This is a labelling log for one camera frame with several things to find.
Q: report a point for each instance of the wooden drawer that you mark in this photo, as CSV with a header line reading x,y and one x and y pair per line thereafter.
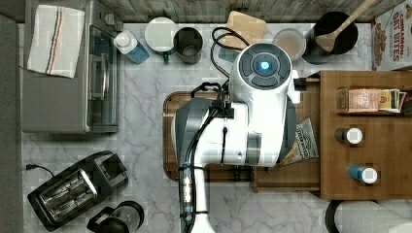
x,y
302,175

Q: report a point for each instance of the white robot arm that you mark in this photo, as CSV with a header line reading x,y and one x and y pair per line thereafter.
x,y
252,122

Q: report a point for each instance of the wooden drawer cabinet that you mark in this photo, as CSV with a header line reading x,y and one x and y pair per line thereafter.
x,y
386,143

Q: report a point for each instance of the wooden cutting board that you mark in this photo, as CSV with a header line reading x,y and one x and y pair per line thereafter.
x,y
213,173

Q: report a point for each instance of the dark grey cup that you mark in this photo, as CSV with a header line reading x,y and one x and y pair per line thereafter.
x,y
188,43

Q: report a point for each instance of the teal canister with wooden lid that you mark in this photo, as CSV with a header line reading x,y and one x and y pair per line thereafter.
x,y
250,28

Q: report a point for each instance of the snack bag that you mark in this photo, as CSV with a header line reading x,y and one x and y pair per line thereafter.
x,y
304,146

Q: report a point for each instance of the blue soap bottle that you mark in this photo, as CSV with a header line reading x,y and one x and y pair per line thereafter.
x,y
128,45

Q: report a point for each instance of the clear pasta jar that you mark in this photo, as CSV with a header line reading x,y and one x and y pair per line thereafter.
x,y
291,41

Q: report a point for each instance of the black french press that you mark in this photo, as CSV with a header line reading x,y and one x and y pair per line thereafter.
x,y
126,217

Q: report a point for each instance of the wooden spoon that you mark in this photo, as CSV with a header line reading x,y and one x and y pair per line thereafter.
x,y
327,41

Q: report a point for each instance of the black two-slot toaster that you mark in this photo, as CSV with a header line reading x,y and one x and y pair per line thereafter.
x,y
78,188

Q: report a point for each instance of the grey spice shaker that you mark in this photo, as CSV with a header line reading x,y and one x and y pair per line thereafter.
x,y
352,136

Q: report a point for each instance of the silver toaster oven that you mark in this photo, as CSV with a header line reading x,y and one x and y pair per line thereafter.
x,y
89,102

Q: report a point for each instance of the black paper towel holder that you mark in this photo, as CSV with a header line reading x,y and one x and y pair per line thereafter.
x,y
329,216

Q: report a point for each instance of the striped white dish towel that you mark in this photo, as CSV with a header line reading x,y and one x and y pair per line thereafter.
x,y
56,41

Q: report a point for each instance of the blue spice shaker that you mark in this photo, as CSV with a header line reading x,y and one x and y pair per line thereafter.
x,y
363,174

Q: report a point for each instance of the paper towel roll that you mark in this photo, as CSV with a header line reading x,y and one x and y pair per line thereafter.
x,y
369,217

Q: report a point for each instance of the toaster power plug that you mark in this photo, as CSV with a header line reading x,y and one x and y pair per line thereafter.
x,y
36,166

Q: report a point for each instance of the cinnamon oat bites cereal box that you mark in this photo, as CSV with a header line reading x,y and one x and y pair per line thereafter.
x,y
392,39

